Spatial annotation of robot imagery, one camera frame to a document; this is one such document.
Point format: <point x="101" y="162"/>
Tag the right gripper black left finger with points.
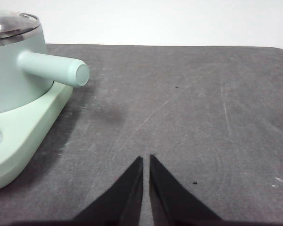
<point x="122" y="200"/>

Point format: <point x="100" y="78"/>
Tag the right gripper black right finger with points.
<point x="169" y="200"/>

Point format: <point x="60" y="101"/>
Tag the glass lid with green knob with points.
<point x="11" y="23"/>

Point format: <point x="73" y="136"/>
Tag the mint green breakfast machine base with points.
<point x="26" y="131"/>

